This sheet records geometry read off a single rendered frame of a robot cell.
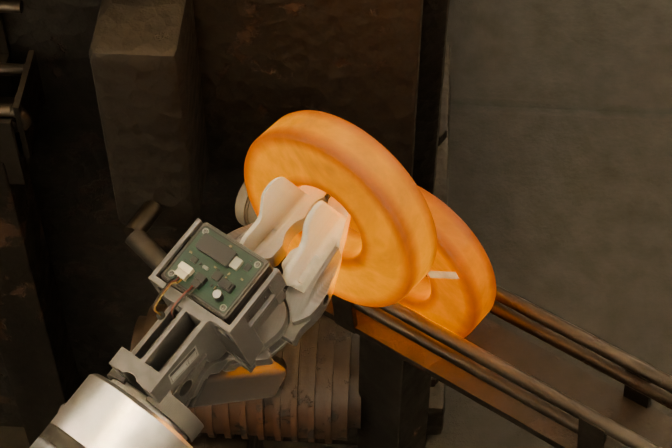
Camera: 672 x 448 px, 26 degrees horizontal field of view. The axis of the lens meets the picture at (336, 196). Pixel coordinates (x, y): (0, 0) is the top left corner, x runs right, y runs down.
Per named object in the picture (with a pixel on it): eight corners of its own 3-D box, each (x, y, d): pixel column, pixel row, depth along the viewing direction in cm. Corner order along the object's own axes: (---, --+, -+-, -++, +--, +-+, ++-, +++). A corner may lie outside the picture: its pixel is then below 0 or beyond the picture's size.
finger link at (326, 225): (370, 164, 97) (286, 270, 95) (383, 205, 102) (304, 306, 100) (334, 143, 99) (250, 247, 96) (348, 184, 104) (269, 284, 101)
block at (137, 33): (133, 149, 148) (105, -32, 130) (211, 152, 148) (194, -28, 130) (116, 231, 141) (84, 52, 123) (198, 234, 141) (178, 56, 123)
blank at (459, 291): (402, 314, 130) (379, 338, 129) (320, 174, 125) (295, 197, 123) (528, 324, 118) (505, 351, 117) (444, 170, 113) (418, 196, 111)
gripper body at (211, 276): (289, 263, 93) (171, 414, 89) (315, 316, 100) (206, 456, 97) (200, 207, 96) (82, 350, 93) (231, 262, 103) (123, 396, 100)
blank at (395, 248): (262, 74, 103) (231, 100, 101) (441, 164, 96) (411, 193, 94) (278, 224, 114) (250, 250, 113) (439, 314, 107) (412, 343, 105)
